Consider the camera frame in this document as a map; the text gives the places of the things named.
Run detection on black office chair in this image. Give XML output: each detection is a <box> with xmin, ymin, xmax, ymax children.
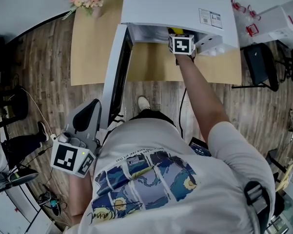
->
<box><xmin>231</xmin><ymin>42</ymin><xmax>280</xmax><ymax>93</ymax></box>

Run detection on black round stool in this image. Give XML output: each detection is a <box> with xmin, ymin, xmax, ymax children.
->
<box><xmin>0</xmin><ymin>85</ymin><xmax>29</xmax><ymax>123</ymax></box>

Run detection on thin white cable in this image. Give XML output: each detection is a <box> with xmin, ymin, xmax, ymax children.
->
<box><xmin>21</xmin><ymin>86</ymin><xmax>57</xmax><ymax>140</ymax></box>

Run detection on person's white printed t-shirt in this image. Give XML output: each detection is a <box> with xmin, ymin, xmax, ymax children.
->
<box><xmin>82</xmin><ymin>117</ymin><xmax>276</xmax><ymax>234</ymax></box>

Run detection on black device with screen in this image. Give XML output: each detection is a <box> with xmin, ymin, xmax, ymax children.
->
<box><xmin>188</xmin><ymin>137</ymin><xmax>212</xmax><ymax>157</ymax></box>

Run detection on person's left forearm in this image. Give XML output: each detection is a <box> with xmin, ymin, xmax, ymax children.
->
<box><xmin>68</xmin><ymin>172</ymin><xmax>96</xmax><ymax>227</ymax></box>

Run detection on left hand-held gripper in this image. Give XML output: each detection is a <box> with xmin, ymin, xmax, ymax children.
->
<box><xmin>50</xmin><ymin>98</ymin><xmax>103</xmax><ymax>179</ymax></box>

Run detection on white boxes with red clips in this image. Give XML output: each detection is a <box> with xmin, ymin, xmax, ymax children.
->
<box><xmin>252</xmin><ymin>0</ymin><xmax>293</xmax><ymax>44</ymax></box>

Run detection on black power cable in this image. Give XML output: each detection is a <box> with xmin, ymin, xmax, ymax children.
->
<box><xmin>178</xmin><ymin>86</ymin><xmax>188</xmax><ymax>140</ymax></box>

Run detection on white microwave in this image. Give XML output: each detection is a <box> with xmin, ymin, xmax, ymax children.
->
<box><xmin>102</xmin><ymin>0</ymin><xmax>240</xmax><ymax>132</ymax></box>

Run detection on light wooden table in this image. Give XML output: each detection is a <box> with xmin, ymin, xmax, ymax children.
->
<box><xmin>70</xmin><ymin>0</ymin><xmax>242</xmax><ymax>87</ymax></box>

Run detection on person's white shoe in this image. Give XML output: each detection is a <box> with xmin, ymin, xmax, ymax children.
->
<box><xmin>137</xmin><ymin>96</ymin><xmax>151</xmax><ymax>111</ymax></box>

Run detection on tangle of black floor cables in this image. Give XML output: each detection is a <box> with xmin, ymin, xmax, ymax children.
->
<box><xmin>37</xmin><ymin>183</ymin><xmax>68</xmax><ymax>217</ymax></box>

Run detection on black shoulder strap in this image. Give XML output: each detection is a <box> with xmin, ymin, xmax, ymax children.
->
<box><xmin>243</xmin><ymin>180</ymin><xmax>285</xmax><ymax>234</ymax></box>

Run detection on black desk lamp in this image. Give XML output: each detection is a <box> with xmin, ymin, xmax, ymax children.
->
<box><xmin>0</xmin><ymin>166</ymin><xmax>39</xmax><ymax>195</ymax></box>

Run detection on person's black trousers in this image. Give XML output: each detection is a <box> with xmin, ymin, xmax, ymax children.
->
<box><xmin>129</xmin><ymin>109</ymin><xmax>176</xmax><ymax>133</ymax></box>

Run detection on person's right forearm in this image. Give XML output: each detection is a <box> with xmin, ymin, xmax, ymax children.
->
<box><xmin>175</xmin><ymin>53</ymin><xmax>232</xmax><ymax>142</ymax></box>

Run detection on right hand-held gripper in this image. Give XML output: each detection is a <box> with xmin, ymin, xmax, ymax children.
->
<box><xmin>167</xmin><ymin>33</ymin><xmax>198</xmax><ymax>56</ymax></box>

